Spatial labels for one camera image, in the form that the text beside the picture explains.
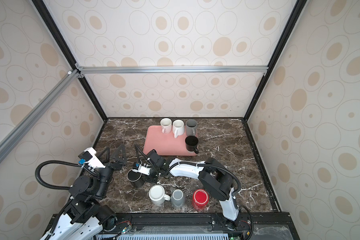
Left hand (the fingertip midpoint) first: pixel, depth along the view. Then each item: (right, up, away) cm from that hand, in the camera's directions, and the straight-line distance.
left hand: (120, 146), depth 62 cm
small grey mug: (+24, -27, +10) cm, 37 cm away
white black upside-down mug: (+32, -2, +33) cm, 46 cm away
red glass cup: (+35, -27, +11) cm, 46 cm away
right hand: (+5, -19, +22) cm, 29 cm away
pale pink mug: (+14, +11, +44) cm, 48 cm away
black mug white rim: (+1, -18, +16) cm, 24 cm away
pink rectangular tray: (+14, -2, +40) cm, 42 cm away
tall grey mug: (+32, +9, +38) cm, 51 cm away
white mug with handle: (+23, +9, +41) cm, 48 cm away
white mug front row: (+13, -26, +14) cm, 32 cm away
